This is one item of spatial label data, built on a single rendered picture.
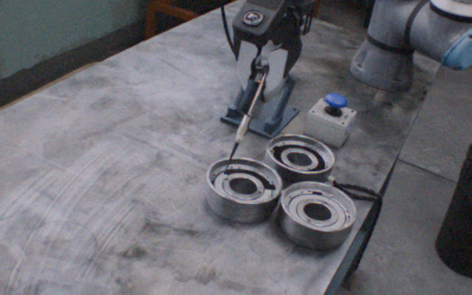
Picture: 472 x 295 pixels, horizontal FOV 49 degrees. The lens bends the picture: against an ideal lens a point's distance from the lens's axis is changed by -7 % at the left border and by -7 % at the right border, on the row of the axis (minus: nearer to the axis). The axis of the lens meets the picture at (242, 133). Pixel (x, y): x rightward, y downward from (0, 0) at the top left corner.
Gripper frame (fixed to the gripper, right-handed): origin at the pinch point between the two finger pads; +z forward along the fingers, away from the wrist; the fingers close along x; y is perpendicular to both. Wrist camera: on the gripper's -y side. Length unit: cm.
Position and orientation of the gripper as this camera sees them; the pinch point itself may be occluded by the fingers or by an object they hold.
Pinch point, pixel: (256, 93)
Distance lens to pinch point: 78.1
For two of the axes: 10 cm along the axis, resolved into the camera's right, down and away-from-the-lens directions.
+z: -1.6, 8.4, 5.2
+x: -8.8, -3.6, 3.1
